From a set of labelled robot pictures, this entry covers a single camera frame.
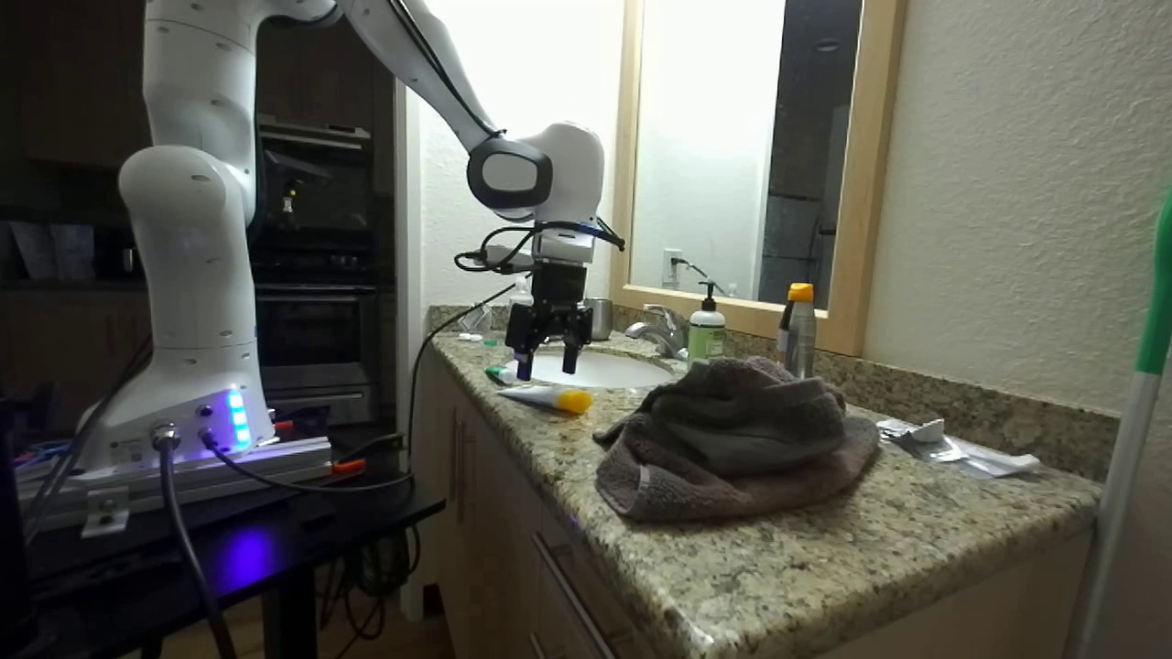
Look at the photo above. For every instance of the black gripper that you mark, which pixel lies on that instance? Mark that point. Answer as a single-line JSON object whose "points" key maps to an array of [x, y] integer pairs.
{"points": [[554, 308]]}

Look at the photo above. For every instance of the white yellow sunscreen tube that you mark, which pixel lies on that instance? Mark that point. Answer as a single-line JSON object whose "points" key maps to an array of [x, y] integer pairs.
{"points": [[558, 401]]}

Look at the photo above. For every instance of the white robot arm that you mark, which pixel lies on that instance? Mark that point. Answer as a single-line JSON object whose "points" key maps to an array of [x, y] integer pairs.
{"points": [[197, 193]]}

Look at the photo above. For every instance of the green white toothpaste tube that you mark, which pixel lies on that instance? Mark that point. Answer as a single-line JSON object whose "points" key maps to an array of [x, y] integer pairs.
{"points": [[500, 373]]}

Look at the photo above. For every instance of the white sink basin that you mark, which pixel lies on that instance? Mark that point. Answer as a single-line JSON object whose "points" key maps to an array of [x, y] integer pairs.
{"points": [[601, 371]]}

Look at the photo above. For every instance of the chrome faucet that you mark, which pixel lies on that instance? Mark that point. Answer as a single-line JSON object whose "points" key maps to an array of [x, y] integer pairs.
{"points": [[660, 329]]}

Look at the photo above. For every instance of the vanity cabinet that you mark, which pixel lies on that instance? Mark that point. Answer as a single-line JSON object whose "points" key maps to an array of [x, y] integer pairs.
{"points": [[920, 562]]}

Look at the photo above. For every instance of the soap pump bottle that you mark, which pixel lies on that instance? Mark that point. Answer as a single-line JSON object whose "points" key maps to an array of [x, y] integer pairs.
{"points": [[704, 328]]}

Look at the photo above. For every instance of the brown towel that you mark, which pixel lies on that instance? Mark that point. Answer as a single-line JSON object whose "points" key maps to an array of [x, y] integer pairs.
{"points": [[734, 440]]}

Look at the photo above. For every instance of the wood framed mirror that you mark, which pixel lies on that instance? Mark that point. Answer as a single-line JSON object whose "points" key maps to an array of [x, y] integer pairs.
{"points": [[751, 150]]}

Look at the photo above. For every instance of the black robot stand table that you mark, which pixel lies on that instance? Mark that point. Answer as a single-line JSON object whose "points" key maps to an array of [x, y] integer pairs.
{"points": [[270, 549]]}

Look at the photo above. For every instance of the green white mop handle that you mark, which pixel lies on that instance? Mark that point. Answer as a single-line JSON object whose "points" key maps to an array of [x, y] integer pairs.
{"points": [[1131, 440]]}

